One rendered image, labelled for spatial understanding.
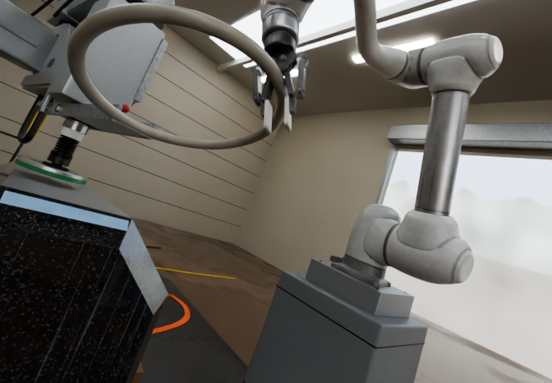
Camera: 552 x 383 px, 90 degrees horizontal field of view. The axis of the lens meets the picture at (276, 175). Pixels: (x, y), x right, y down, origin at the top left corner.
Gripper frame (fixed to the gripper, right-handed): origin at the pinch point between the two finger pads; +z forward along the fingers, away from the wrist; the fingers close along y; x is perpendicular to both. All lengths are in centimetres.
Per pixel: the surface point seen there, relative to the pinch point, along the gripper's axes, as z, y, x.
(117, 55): -46, 67, -10
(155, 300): 38, 54, -39
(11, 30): -70, 127, -4
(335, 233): -74, 43, -532
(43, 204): 14, 65, -2
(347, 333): 45, -8, -46
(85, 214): 15, 61, -11
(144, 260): 26, 56, -32
